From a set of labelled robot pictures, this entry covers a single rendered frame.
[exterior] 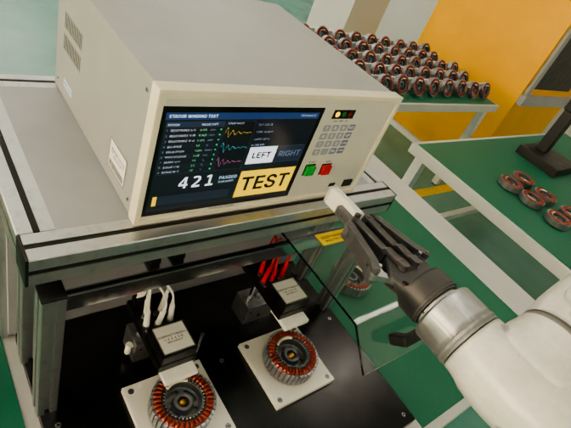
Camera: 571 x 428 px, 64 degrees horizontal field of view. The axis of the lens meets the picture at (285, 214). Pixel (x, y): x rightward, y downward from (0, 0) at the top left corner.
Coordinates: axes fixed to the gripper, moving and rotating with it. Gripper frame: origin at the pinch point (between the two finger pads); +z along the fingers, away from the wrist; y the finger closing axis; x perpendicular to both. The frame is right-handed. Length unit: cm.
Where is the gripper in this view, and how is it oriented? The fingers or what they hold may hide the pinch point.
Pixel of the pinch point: (342, 206)
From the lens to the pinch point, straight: 71.5
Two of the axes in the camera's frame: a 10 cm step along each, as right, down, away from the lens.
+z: -5.4, -6.5, 5.3
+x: 3.4, -7.5, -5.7
